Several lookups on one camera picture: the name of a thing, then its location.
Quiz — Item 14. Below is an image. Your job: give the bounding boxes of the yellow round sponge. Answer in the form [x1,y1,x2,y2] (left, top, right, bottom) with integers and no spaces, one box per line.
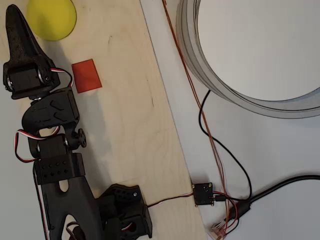
[26,0,77,41]

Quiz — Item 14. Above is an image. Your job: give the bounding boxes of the red square plate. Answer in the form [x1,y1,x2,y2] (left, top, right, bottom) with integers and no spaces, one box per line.
[71,58,103,94]

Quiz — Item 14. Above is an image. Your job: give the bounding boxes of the light plywood board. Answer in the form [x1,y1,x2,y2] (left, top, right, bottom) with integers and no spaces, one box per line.
[0,0,208,240]

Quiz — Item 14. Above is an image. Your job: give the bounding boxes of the small black controller board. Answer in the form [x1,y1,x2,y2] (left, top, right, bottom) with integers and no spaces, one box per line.
[191,182,214,207]

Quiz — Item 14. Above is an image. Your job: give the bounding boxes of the gripper servo cable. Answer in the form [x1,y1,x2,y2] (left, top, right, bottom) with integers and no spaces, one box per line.
[51,67,75,88]

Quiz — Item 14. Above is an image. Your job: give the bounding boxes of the wrist servo cable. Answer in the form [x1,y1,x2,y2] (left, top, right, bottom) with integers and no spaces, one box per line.
[14,126,61,164]

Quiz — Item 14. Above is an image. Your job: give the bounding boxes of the shoulder servo cable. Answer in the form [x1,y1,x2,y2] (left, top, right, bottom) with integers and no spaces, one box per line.
[33,164,51,240]

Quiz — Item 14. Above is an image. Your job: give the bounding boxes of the thin orange wire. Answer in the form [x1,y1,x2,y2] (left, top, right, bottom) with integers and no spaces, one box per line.
[161,0,230,236]
[184,72,232,235]

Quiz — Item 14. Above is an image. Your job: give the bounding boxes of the grey round ring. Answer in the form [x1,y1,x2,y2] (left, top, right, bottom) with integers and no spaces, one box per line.
[176,0,320,120]

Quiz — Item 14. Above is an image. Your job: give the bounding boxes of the red white black servo cable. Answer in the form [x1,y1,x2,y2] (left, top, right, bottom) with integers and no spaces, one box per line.
[146,191,196,208]

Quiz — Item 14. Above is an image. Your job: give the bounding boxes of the thin black cable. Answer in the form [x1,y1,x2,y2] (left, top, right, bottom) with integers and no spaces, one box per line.
[198,89,252,202]

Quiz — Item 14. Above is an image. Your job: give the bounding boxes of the clear plastic wire connector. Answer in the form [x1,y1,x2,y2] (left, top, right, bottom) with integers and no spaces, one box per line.
[208,221,228,240]

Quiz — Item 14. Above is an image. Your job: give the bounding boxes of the thick black power cable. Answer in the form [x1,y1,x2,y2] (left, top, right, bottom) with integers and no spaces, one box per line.
[223,174,320,222]

